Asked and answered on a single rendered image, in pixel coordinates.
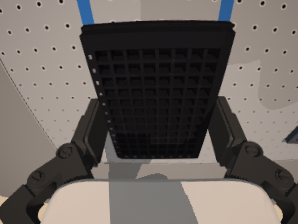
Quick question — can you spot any blue tape outline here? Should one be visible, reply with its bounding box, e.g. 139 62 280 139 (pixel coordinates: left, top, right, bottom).
77 0 234 25

